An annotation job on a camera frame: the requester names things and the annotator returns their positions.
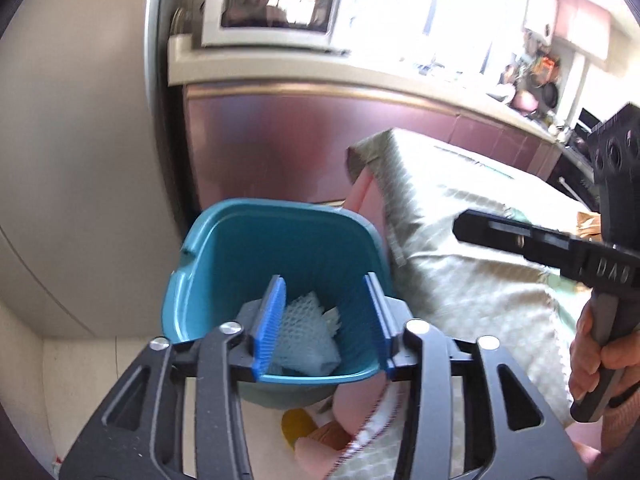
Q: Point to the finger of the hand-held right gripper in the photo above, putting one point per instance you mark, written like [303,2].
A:
[500,232]

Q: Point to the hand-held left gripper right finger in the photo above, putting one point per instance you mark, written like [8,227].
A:
[375,320]

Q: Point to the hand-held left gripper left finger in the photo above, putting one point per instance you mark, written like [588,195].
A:
[270,325]

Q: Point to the gold snack wrapper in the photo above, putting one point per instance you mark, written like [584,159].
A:
[587,222]

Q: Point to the white foam fruit net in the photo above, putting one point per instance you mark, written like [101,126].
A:
[310,340]

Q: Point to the teal plastic bin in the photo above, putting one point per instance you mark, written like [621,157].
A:
[280,240]

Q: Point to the person's right forearm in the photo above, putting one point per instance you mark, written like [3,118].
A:
[625,440]

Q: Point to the person's right hand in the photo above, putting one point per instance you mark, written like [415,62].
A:
[582,360]

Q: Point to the patterned tablecloth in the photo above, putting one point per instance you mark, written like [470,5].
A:
[450,240]

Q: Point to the black built-in oven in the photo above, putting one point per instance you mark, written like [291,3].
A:
[570,170]

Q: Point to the pink and yellow plush toy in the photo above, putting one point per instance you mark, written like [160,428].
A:
[325,435]

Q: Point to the black frying pan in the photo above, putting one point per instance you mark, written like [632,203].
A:
[550,95]

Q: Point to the pink cooking pot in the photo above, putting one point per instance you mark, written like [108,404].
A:
[524,101]

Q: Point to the purple kitchen cabinet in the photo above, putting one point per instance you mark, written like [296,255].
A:
[300,135]

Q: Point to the grey refrigerator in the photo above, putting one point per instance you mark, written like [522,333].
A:
[165,110]

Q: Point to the white kitchen countertop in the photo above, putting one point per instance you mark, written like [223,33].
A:
[300,70]

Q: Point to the white microwave oven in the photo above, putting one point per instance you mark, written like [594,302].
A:
[215,10]

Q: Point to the white wall appliance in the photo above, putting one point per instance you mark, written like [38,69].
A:
[541,10]

